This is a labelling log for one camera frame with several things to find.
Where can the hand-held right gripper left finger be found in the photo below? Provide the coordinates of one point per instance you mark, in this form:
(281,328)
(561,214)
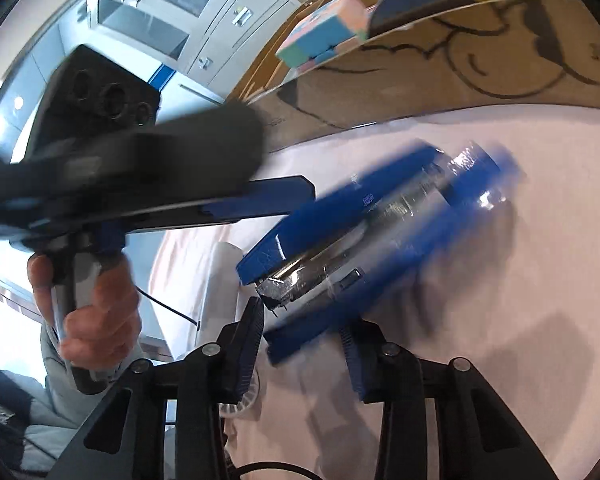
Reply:
(247,350)

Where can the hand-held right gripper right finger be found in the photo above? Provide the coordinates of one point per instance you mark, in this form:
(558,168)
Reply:
(357,375)

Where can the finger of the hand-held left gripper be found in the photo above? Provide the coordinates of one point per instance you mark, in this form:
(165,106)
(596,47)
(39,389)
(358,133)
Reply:
(270,195)

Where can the blue stapler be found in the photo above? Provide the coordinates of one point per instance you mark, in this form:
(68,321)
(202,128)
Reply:
(330,210)

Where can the colourful printed box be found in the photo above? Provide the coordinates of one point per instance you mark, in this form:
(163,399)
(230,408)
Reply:
(325,30)

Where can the brown cardboard box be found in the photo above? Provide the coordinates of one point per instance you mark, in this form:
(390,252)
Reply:
(480,50)

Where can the person's left hand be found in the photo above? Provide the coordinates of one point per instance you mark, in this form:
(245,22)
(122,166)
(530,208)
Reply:
(110,320)

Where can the white tube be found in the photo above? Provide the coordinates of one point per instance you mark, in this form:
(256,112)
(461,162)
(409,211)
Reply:
(222,285)

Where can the dark clothing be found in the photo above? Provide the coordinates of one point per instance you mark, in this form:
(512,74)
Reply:
(0,410)

